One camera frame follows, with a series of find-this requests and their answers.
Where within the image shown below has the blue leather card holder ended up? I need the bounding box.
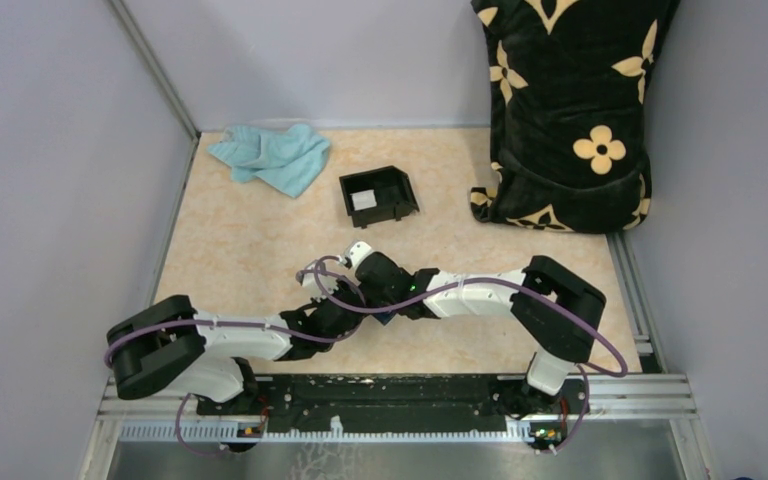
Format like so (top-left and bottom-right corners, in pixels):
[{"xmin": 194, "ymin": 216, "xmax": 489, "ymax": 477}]
[{"xmin": 372, "ymin": 312, "xmax": 396, "ymax": 326}]

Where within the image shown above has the black plastic card box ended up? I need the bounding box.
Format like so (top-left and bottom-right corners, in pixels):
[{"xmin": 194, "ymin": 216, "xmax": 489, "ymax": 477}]
[{"xmin": 339, "ymin": 166, "xmax": 420, "ymax": 229}]

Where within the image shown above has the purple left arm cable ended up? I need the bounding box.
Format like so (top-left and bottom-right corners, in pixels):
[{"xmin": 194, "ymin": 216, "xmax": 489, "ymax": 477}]
[{"xmin": 104, "ymin": 264, "xmax": 367, "ymax": 460}]

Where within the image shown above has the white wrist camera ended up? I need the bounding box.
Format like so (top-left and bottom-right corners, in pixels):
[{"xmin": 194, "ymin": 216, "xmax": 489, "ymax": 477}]
[
  {"xmin": 296, "ymin": 263, "xmax": 338, "ymax": 296},
  {"xmin": 342, "ymin": 241, "xmax": 375, "ymax": 270}
]

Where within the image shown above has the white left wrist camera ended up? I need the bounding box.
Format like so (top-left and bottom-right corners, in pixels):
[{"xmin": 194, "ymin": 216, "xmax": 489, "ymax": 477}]
[{"xmin": 296, "ymin": 263, "xmax": 338, "ymax": 296}]

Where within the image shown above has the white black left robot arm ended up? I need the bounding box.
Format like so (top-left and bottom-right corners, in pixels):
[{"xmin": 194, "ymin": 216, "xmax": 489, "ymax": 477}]
[{"xmin": 104, "ymin": 294, "xmax": 364, "ymax": 414}]

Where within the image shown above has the black floral cushion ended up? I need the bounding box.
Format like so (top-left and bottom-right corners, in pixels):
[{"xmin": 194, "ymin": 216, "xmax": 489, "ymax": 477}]
[{"xmin": 470, "ymin": 0, "xmax": 678, "ymax": 235}]

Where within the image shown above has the light blue cloth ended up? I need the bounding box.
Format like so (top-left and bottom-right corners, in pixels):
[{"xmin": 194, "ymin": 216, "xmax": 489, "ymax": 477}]
[{"xmin": 207, "ymin": 124, "xmax": 331, "ymax": 198}]

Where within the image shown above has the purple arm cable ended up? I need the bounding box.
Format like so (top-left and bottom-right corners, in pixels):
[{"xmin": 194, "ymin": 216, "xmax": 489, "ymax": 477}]
[
  {"xmin": 104, "ymin": 264, "xmax": 367, "ymax": 460},
  {"xmin": 312, "ymin": 254, "xmax": 630, "ymax": 455}
]

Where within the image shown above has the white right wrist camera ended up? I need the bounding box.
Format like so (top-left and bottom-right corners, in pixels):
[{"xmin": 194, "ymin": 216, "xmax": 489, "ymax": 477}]
[{"xmin": 342, "ymin": 241, "xmax": 375, "ymax": 270}]

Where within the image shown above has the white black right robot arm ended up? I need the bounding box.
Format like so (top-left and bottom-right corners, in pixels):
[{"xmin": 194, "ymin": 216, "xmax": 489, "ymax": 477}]
[{"xmin": 348, "ymin": 250, "xmax": 607, "ymax": 412}]

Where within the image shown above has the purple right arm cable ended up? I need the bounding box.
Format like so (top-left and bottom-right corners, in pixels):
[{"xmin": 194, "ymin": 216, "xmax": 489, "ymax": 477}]
[{"xmin": 312, "ymin": 254, "xmax": 630, "ymax": 455}]

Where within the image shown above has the grey credit card stack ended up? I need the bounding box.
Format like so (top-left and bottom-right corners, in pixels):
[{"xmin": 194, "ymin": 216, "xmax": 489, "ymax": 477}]
[{"xmin": 350, "ymin": 189, "xmax": 378, "ymax": 211}]

